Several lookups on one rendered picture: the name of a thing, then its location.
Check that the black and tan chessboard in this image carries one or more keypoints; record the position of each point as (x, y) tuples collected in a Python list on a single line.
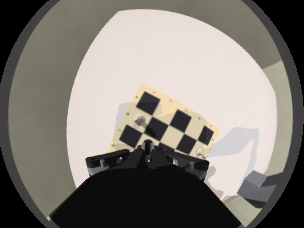
[(168, 123)]

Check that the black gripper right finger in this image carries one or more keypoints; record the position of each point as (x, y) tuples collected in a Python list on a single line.
[(196, 166)]

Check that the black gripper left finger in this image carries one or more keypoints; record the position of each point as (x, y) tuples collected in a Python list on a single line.
[(105, 161)]

